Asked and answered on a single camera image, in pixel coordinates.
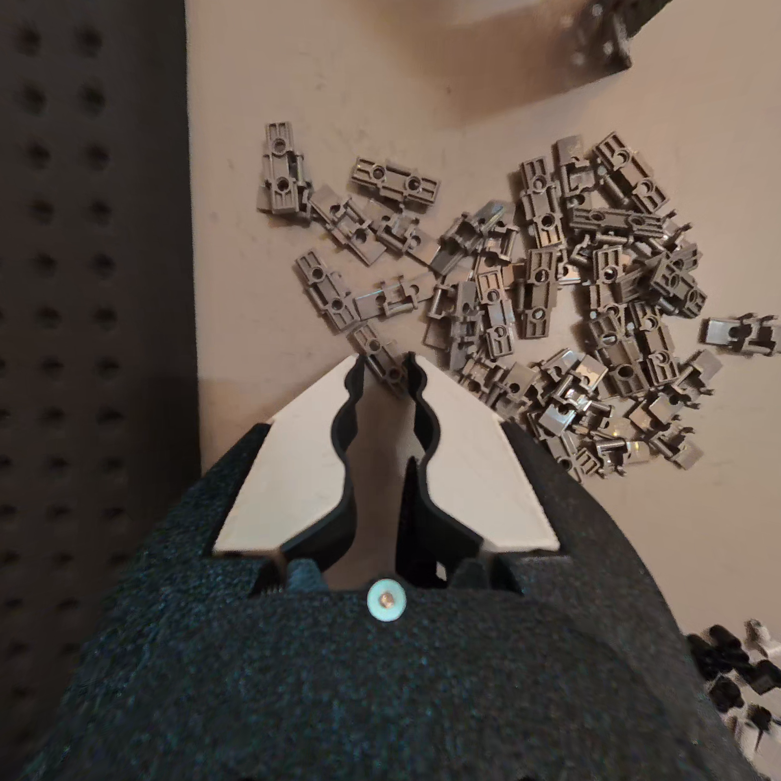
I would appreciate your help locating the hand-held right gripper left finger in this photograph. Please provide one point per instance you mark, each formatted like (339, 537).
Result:
(287, 482)

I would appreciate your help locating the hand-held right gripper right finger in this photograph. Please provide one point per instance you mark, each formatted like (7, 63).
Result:
(488, 482)

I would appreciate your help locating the pile of grey track pieces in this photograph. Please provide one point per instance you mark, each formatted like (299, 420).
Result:
(549, 274)

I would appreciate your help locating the grey desk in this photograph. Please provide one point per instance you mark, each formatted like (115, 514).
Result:
(427, 91)

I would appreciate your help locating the heap of blue black bricks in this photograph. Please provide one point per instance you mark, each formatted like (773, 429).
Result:
(738, 683)

